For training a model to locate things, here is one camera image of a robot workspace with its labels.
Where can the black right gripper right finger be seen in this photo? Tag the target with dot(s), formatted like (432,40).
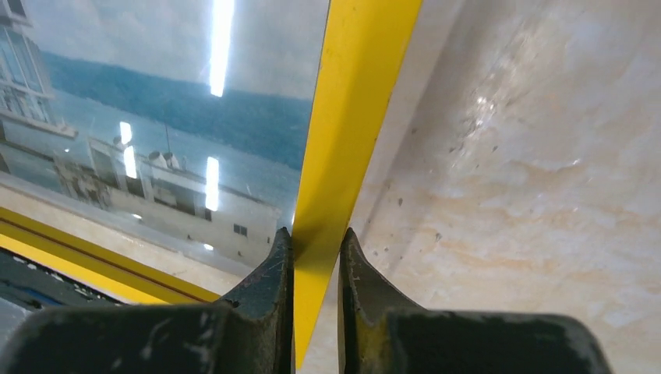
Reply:
(381,330)

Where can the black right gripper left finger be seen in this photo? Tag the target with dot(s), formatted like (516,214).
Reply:
(247,330)

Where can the yellow wooden picture frame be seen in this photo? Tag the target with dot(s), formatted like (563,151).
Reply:
(363,48)

